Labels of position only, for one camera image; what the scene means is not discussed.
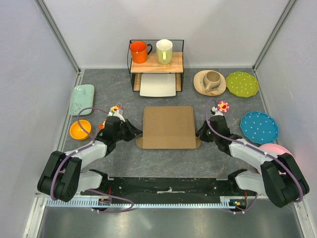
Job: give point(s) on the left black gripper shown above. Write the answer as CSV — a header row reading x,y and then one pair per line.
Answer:
x,y
135,131

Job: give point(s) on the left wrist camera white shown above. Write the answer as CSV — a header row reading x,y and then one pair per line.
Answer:
x,y
118,113

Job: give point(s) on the orange mug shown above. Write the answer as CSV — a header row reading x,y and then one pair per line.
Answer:
x,y
140,51

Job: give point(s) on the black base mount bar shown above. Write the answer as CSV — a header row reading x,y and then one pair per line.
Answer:
x,y
142,190

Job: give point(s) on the blue dotted plate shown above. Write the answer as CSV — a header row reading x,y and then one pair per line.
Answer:
x,y
259,128

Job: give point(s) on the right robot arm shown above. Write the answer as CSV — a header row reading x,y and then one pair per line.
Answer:
x,y
279,176

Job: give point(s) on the white square plate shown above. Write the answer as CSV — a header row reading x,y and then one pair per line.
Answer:
x,y
158,85

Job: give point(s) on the beige saucer plate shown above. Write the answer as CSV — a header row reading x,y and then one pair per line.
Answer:
x,y
198,84

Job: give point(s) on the pink plate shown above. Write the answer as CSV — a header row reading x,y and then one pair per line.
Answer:
x,y
275,148

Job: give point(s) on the pink flower toy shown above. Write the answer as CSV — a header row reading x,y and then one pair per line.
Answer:
x,y
223,106

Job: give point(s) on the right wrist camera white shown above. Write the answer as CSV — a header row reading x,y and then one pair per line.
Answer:
x,y
216,112

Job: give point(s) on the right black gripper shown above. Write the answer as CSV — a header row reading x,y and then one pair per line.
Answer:
x,y
200,134

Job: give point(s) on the brown cardboard paper box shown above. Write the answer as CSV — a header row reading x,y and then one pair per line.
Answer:
x,y
168,127

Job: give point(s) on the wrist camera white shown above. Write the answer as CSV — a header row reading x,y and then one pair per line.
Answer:
x,y
118,113
216,112

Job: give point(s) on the orange bowl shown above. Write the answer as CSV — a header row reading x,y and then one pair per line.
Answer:
x,y
76,132

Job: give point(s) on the mint green tray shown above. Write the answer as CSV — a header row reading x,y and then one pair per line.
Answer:
x,y
82,97

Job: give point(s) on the beige ceramic cup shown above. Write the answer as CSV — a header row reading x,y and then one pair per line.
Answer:
x,y
211,81

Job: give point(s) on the black wire shelf rack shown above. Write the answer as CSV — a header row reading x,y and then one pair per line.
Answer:
x,y
152,65

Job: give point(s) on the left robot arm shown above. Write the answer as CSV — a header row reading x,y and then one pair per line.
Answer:
x,y
61,178

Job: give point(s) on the white cable duct rail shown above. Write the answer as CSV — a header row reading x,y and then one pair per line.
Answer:
x,y
89,202

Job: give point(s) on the green dotted plate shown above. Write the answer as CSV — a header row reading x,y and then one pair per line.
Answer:
x,y
242,84

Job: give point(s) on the light green mug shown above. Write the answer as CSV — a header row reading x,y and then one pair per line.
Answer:
x,y
164,49

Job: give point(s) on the red rainbow flower toy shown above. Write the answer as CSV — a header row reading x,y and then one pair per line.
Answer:
x,y
101,126

